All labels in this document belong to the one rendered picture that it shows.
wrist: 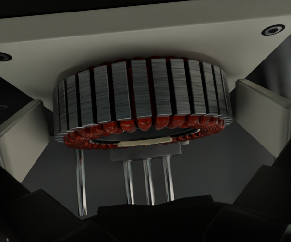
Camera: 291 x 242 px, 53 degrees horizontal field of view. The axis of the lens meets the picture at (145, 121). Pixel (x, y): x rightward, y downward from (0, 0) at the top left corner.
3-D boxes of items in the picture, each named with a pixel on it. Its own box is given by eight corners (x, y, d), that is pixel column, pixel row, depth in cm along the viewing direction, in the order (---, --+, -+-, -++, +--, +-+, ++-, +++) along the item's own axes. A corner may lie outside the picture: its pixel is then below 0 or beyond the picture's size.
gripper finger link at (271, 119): (289, 107, 13) (305, 105, 13) (235, 79, 19) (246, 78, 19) (284, 168, 14) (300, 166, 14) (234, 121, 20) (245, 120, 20)
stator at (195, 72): (20, 62, 14) (22, 139, 13) (252, 39, 14) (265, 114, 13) (75, 111, 25) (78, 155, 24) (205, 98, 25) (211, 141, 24)
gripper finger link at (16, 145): (13, 197, 14) (-4, 199, 14) (51, 140, 20) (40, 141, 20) (-4, 138, 13) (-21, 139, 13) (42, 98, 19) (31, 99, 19)
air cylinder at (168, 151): (106, 111, 31) (110, 162, 30) (175, 103, 32) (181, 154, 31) (111, 119, 36) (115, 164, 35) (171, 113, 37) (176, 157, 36)
